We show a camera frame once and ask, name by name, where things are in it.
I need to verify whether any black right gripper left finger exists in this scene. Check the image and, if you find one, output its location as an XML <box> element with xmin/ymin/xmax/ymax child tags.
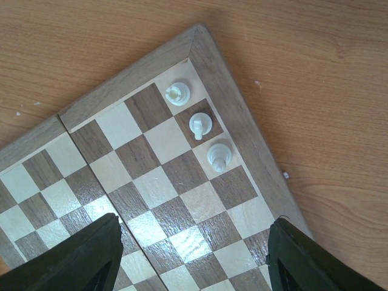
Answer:
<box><xmin>1</xmin><ymin>213</ymin><xmax>124</xmax><ymax>290</ymax></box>

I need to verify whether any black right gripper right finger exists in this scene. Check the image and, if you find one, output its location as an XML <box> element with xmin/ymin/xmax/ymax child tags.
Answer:
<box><xmin>266</xmin><ymin>217</ymin><xmax>383</xmax><ymax>291</ymax></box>

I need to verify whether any white chess piece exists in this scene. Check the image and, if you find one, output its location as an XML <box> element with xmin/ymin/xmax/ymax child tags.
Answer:
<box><xmin>207</xmin><ymin>143</ymin><xmax>232</xmax><ymax>173</ymax></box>

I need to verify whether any white chess pawn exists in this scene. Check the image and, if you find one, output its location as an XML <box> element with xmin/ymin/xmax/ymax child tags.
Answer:
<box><xmin>189</xmin><ymin>112</ymin><xmax>213</xmax><ymax>141</ymax></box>

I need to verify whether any white chess rook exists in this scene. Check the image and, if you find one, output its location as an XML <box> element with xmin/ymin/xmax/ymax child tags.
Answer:
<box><xmin>164</xmin><ymin>78</ymin><xmax>191</xmax><ymax>107</ymax></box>

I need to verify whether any wooden chess board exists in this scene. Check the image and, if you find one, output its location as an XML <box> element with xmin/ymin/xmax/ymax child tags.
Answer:
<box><xmin>1</xmin><ymin>25</ymin><xmax>310</xmax><ymax>290</ymax></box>

